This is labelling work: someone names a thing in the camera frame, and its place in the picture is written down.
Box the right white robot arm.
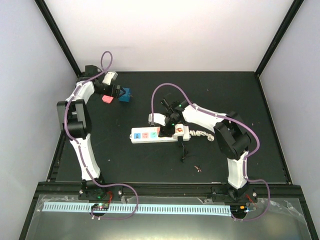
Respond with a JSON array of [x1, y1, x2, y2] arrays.
[[149, 98, 251, 202]]

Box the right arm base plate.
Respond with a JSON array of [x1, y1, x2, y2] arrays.
[[208, 184, 258, 203]]

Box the white power strip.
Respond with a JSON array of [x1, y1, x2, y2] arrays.
[[129, 126, 191, 144]]

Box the white plug with red print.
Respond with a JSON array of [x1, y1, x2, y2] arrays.
[[174, 124, 185, 137]]

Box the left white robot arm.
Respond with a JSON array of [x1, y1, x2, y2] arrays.
[[56, 65, 127, 200]]

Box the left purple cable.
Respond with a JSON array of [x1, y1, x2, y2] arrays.
[[63, 50, 140, 221]]

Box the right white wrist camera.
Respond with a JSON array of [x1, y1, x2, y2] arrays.
[[148, 113, 166, 126]]

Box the small brown debris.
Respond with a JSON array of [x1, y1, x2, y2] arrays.
[[194, 165, 202, 173]]

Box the black frame post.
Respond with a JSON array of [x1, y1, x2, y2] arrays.
[[34, 0, 81, 77], [254, 0, 304, 77]]

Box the pink plug adapter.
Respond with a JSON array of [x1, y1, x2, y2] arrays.
[[102, 95, 114, 104]]

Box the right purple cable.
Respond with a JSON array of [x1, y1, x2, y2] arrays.
[[150, 82, 271, 223]]

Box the purple cable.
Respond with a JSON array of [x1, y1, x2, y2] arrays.
[[150, 82, 271, 223], [63, 50, 140, 221]]

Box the light blue slotted cable duct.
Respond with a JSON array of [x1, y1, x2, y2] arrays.
[[42, 202, 232, 217]]

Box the right black frame post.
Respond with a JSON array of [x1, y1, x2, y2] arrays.
[[254, 0, 304, 77]]

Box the blue cube plug adapter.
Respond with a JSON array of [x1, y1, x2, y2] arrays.
[[118, 87, 132, 103]]

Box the black aluminium front rail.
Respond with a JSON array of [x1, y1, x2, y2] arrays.
[[34, 181, 305, 200]]

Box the left black frame post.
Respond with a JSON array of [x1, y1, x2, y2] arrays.
[[34, 0, 81, 77]]

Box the white coiled power cord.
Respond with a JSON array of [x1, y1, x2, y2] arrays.
[[189, 129, 216, 142]]

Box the black cable tie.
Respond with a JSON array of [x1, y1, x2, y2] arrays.
[[177, 136, 195, 163]]

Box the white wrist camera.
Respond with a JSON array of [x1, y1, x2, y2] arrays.
[[102, 71, 118, 86], [148, 113, 166, 126]]

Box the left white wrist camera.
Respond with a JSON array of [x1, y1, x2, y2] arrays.
[[102, 71, 118, 86]]

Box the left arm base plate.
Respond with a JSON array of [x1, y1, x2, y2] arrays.
[[78, 186, 123, 202]]

